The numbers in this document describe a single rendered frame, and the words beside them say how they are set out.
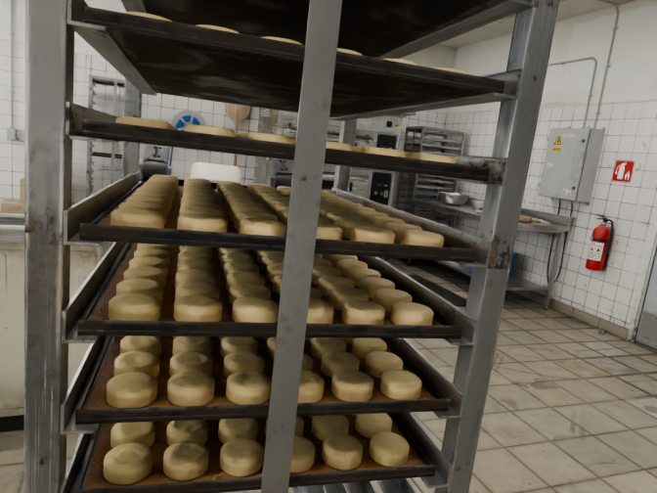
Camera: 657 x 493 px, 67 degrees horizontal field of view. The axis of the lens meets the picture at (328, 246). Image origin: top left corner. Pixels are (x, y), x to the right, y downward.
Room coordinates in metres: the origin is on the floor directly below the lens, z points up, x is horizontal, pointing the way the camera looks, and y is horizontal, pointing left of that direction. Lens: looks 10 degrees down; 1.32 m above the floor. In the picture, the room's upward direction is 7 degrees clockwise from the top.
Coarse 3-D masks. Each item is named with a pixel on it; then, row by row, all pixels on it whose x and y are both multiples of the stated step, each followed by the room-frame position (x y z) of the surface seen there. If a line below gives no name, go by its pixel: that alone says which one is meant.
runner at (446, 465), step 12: (408, 420) 0.65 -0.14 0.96; (408, 432) 0.64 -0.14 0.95; (420, 432) 0.61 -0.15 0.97; (420, 444) 0.60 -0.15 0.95; (432, 444) 0.58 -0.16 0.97; (432, 456) 0.57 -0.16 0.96; (444, 456) 0.55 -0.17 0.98; (444, 468) 0.54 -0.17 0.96; (432, 480) 0.54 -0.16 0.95; (444, 480) 0.54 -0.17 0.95
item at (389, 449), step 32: (320, 416) 0.62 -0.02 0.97; (352, 416) 0.66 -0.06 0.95; (384, 416) 0.64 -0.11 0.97; (128, 448) 0.50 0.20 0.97; (160, 448) 0.54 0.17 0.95; (192, 448) 0.51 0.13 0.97; (224, 448) 0.52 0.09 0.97; (256, 448) 0.53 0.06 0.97; (320, 448) 0.57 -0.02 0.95; (352, 448) 0.55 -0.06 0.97; (384, 448) 0.56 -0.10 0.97; (96, 480) 0.47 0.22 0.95; (128, 480) 0.47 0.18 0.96; (160, 480) 0.48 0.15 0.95; (192, 480) 0.48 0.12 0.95
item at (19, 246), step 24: (0, 264) 1.88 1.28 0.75; (72, 264) 1.99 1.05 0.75; (96, 264) 2.03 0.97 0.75; (0, 288) 1.88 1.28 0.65; (72, 288) 1.99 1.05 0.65; (0, 312) 1.88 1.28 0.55; (0, 336) 1.88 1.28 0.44; (0, 360) 1.88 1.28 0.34; (72, 360) 1.99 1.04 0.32; (0, 384) 1.88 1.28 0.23; (0, 408) 1.88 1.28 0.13
